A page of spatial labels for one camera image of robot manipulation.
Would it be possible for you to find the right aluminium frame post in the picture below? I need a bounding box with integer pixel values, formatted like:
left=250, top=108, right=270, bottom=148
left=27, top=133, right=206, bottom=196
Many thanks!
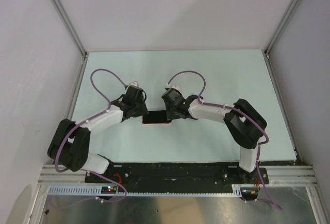
left=263, top=0, right=314, bottom=59

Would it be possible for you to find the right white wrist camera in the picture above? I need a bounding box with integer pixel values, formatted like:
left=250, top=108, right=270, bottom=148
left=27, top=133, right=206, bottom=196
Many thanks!
left=165, top=83, right=181, bottom=92

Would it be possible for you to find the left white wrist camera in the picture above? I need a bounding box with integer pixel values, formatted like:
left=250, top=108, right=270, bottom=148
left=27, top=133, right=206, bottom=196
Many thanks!
left=129, top=81, right=139, bottom=87

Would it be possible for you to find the left small circuit board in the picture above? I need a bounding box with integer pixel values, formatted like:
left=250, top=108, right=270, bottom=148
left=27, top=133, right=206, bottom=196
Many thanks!
left=101, top=186, right=118, bottom=194

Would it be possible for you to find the purple cable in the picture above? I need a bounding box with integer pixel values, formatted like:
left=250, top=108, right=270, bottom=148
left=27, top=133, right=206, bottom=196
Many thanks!
left=167, top=70, right=283, bottom=211
left=54, top=68, right=129, bottom=174

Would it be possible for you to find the pink phone case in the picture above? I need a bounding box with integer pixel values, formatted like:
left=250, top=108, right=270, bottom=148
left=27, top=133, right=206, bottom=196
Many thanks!
left=142, top=115, right=172, bottom=125

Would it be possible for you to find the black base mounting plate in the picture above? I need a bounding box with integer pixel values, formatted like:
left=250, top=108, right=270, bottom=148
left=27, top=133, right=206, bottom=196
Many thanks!
left=85, top=162, right=269, bottom=194

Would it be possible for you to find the left aluminium frame post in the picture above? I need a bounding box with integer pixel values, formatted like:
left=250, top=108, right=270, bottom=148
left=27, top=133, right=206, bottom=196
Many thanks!
left=51, top=0, right=88, bottom=60

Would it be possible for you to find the white slotted cable duct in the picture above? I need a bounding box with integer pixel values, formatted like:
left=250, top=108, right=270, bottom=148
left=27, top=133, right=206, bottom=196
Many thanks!
left=48, top=185, right=242, bottom=197

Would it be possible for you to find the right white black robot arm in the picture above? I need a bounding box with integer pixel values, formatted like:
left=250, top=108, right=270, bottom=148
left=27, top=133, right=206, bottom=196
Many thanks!
left=161, top=88, right=269, bottom=183

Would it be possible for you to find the black phone purple edge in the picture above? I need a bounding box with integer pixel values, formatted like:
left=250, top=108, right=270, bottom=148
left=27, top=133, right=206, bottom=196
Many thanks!
left=142, top=110, right=172, bottom=125

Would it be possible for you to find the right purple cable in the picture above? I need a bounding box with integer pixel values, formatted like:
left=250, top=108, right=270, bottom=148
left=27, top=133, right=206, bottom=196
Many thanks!
left=167, top=70, right=283, bottom=211

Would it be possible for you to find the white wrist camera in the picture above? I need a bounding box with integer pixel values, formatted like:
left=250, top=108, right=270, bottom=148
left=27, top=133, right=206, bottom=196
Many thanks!
left=129, top=81, right=139, bottom=87
left=165, top=83, right=181, bottom=92

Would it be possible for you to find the small circuit board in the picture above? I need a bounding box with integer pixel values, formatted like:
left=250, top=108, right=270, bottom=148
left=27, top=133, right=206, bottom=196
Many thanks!
left=240, top=187, right=259, bottom=201
left=101, top=186, right=118, bottom=194

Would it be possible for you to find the aluminium frame post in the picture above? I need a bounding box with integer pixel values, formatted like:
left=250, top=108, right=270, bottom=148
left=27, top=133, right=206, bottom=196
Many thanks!
left=51, top=0, right=88, bottom=60
left=263, top=0, right=314, bottom=59

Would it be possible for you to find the right small circuit board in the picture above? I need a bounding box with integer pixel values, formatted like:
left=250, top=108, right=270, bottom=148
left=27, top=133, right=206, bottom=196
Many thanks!
left=240, top=187, right=259, bottom=201

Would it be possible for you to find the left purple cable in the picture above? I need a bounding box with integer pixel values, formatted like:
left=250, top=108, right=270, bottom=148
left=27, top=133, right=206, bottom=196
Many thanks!
left=54, top=68, right=129, bottom=174

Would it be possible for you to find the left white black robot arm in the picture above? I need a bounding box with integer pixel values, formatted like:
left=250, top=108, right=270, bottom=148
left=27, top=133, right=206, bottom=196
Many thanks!
left=47, top=85, right=149, bottom=182

